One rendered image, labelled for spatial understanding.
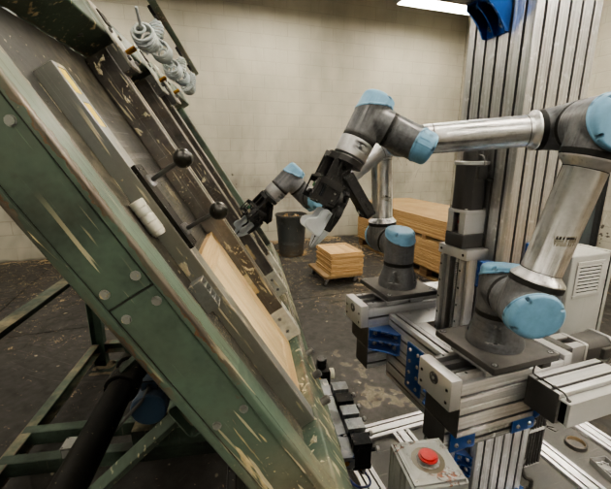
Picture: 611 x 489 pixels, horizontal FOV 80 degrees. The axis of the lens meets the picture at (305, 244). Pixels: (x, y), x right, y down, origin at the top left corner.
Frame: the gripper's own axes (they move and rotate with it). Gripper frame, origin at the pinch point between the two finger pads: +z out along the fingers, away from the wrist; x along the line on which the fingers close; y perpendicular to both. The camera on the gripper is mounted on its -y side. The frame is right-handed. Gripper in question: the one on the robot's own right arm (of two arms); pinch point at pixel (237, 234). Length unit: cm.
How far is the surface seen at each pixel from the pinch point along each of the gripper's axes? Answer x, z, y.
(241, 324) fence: 42, 2, 50
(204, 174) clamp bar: -32.1, -6.0, -1.8
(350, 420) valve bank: 76, 10, 10
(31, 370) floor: -89, 203, -87
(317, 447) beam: 73, 10, 39
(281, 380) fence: 56, 7, 40
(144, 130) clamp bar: -24, -9, 44
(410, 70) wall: -241, -336, -513
